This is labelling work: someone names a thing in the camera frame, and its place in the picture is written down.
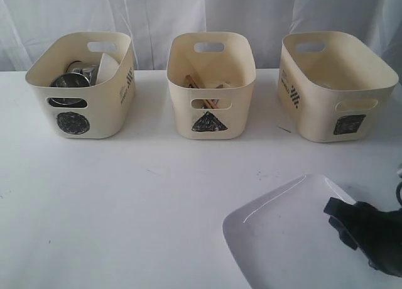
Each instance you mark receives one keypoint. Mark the steel mug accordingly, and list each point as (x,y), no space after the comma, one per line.
(88,70)
(70,80)

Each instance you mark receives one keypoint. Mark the white curtain backdrop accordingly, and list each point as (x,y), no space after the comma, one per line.
(29,27)

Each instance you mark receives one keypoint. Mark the white rectangular plate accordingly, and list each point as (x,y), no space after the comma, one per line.
(283,239)

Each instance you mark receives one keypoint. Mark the stainless steel bowl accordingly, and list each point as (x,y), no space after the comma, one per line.
(67,102)

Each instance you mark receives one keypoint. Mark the cream bin with square mark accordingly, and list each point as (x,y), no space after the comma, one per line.
(332,85)

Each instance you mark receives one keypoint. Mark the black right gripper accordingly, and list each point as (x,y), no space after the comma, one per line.
(375,233)

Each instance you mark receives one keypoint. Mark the cream bin with triangle mark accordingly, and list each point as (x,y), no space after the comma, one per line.
(211,58)

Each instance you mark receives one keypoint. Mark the white ceramic bowl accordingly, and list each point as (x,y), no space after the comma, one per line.
(107,68)

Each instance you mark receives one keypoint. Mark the wooden chopstick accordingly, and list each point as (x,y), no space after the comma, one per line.
(192,83)

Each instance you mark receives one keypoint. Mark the wooden chopstick slanted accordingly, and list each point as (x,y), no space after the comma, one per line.
(209,104)

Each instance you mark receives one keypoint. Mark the cream bin with circle mark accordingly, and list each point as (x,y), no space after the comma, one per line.
(107,103)

